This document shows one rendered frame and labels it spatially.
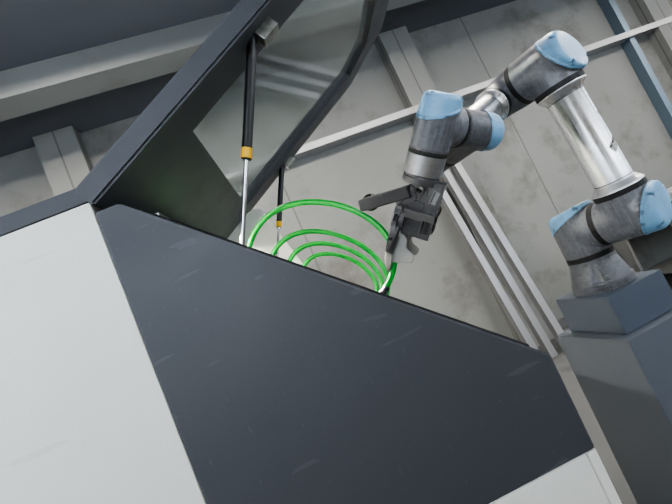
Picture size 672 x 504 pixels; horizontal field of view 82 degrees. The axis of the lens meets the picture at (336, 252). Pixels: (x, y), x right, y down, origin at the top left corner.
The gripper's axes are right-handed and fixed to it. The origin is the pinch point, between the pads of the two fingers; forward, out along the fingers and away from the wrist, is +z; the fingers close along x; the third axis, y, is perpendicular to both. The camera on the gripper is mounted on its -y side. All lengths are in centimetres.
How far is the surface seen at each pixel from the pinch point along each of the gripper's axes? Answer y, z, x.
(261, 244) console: -49, 22, 28
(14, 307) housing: -45, 5, -48
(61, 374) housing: -35, 12, -49
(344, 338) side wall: 1.3, 1.8, -28.1
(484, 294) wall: 46, 126, 268
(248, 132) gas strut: -25.7, -23.6, -18.6
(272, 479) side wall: -1.4, 20.5, -41.9
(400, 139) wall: -71, 13, 297
